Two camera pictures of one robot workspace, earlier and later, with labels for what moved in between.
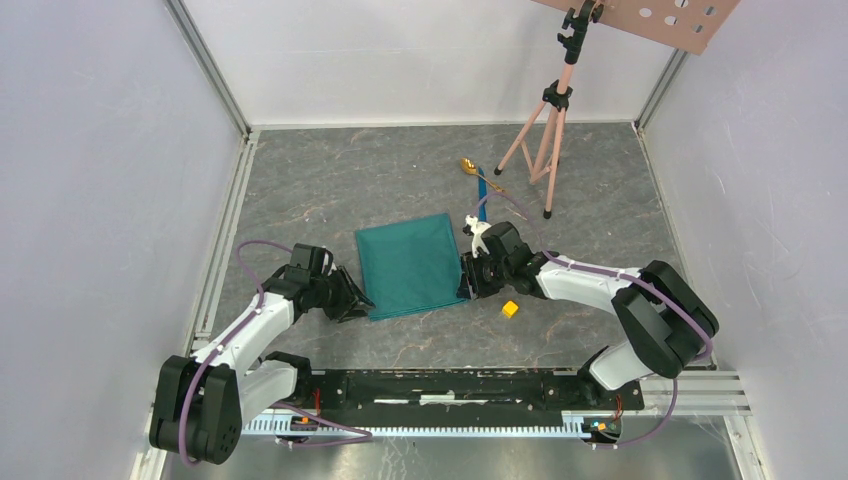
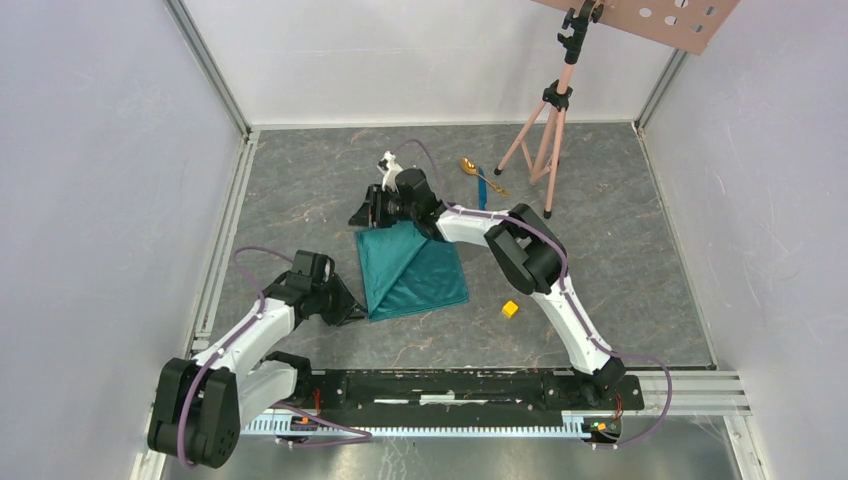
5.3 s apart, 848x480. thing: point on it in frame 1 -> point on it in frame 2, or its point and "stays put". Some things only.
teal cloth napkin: x=410 y=266 stays put
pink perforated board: x=690 y=25 stays put
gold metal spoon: x=470 y=167 stays put
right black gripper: x=470 y=285 -> x=371 y=213
